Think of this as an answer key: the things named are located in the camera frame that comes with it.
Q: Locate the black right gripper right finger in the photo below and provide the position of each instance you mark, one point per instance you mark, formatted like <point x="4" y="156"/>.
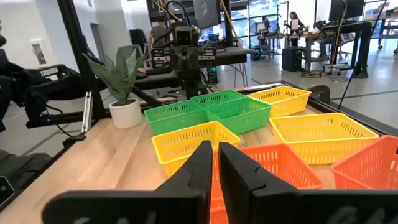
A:
<point x="273" y="205"/>

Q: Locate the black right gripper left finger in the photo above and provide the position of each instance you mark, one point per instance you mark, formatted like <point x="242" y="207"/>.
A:
<point x="174" y="205"/>

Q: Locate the orange plastic basket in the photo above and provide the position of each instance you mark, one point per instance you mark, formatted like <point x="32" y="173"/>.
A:
<point x="370" y="168"/>
<point x="280" y="161"/>

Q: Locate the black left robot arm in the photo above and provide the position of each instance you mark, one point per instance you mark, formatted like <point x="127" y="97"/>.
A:
<point x="155" y="81"/>

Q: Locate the person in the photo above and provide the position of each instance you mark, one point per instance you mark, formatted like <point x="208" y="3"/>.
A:
<point x="158" y="32"/>
<point x="294" y="28"/>

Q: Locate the dark desk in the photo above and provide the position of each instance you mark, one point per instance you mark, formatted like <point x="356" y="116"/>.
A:
<point x="231" y="55"/>

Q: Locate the computer monitor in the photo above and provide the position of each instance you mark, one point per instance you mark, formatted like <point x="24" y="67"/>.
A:
<point x="206" y="14"/>

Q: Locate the green plastic basket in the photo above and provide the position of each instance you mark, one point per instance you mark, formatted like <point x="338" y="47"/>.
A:
<point x="217" y="97"/>
<point x="174" y="116"/>
<point x="239" y="116"/>

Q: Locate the green snake plant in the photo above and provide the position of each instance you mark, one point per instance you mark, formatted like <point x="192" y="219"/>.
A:
<point x="122" y="77"/>

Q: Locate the yellow plastic basket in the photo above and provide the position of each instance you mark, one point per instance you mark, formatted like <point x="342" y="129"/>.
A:
<point x="186" y="140"/>
<point x="283" y="99"/>
<point x="323" y="140"/>

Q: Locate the white plant pot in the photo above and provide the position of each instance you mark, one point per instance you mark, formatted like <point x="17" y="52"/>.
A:
<point x="126" y="115"/>

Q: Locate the black computer tower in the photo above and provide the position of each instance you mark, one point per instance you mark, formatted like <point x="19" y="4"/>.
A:
<point x="292" y="59"/>

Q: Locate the black table clamp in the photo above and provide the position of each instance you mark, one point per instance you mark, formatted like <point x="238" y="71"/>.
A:
<point x="320" y="93"/>

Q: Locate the thin black pole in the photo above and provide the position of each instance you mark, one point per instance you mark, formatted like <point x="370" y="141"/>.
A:
<point x="360" y="56"/>

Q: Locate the black workbench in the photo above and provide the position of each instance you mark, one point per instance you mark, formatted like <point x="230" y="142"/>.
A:
<point x="360" y="37"/>

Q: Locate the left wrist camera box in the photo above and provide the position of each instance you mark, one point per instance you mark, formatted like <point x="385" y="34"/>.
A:
<point x="186" y="35"/>

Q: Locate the black frame post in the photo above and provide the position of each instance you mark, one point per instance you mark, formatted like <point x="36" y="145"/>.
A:
<point x="84" y="56"/>

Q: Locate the silver metal bracket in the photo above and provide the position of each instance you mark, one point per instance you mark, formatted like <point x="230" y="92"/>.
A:
<point x="87" y="112"/>

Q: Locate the black table edge rail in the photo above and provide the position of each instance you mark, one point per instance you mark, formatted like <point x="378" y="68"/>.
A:
<point x="351" y="116"/>

